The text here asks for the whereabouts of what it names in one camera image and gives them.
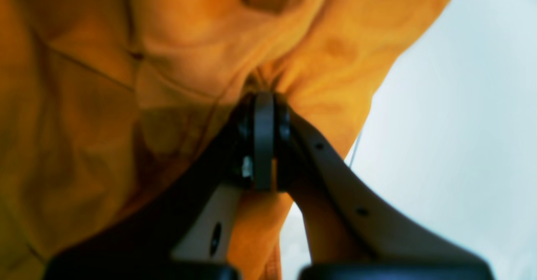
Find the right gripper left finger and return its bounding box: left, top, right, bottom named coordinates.
left=44, top=93, right=276, bottom=280

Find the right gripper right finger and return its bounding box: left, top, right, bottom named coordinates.
left=275, top=96, right=493, bottom=280

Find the orange t-shirt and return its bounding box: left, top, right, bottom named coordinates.
left=0, top=0, right=450, bottom=280

